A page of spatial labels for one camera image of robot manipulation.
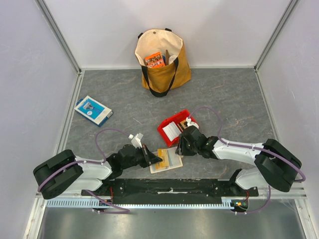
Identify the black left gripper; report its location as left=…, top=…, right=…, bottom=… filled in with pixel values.
left=122, top=143, right=162, bottom=169

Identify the beige leather card holder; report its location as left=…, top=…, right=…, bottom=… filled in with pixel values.
left=149, top=147, right=183, bottom=174

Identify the gold credit card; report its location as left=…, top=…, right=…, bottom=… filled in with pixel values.
left=155, top=149, right=173, bottom=170

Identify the red plastic bin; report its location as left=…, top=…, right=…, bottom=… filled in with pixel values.
left=157, top=109, right=199, bottom=147

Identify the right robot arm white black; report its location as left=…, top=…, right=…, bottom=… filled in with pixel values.
left=176, top=126, right=302, bottom=196

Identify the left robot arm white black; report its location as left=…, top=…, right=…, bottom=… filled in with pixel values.
left=33, top=144, right=162, bottom=200

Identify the white card stack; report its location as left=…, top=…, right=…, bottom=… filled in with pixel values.
left=162, top=122, right=181, bottom=141

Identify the gold card in bin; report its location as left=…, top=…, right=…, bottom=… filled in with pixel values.
left=177, top=120, right=188, bottom=131

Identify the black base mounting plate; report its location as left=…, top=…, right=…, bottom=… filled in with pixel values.
left=93, top=179, right=259, bottom=205

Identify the mustard canvas tote bag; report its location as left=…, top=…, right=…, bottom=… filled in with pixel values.
left=135, top=28, right=191, bottom=98

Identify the blue razor package box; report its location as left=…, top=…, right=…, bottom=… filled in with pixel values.
left=74, top=96, right=113, bottom=127

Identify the white item in bag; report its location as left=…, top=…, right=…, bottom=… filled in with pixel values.
left=168, top=55, right=177, bottom=64

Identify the orange snack box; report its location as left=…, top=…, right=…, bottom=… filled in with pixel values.
left=145, top=52, right=165, bottom=68

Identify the brown item in bag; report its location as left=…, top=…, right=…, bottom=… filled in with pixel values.
left=163, top=50, right=169, bottom=65

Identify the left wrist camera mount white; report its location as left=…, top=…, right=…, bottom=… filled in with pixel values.
left=128, top=133, right=144, bottom=148

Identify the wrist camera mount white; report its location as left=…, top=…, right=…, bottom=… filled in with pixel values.
left=128, top=133, right=144, bottom=148
left=185, top=117, right=199, bottom=129

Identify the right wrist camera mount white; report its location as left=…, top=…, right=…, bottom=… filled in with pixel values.
left=185, top=117, right=199, bottom=129

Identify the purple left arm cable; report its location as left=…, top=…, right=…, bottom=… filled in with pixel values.
left=37, top=128, right=132, bottom=215

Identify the white cable duct rail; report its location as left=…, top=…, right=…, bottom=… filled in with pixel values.
left=46, top=198, right=234, bottom=210

